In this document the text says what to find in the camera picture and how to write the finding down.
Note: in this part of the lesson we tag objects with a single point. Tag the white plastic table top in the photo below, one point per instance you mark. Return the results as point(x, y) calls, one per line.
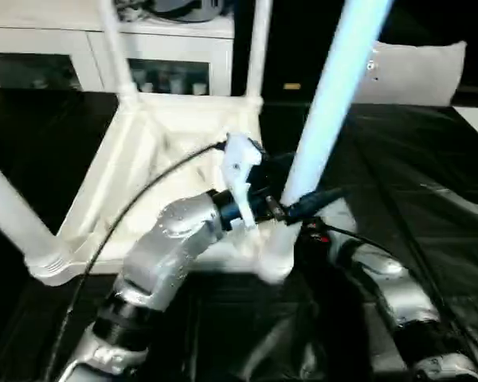
point(127, 167)

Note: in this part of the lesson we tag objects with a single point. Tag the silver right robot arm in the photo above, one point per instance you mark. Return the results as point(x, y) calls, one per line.
point(398, 294)

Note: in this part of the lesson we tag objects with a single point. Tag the grey cushion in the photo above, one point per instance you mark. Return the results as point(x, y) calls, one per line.
point(422, 72)

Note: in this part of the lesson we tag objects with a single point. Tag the dark round appliance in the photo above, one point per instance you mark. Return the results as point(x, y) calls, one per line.
point(183, 8)

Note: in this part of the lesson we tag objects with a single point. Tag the white glass-door cabinet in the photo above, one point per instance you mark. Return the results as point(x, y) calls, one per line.
point(48, 40)

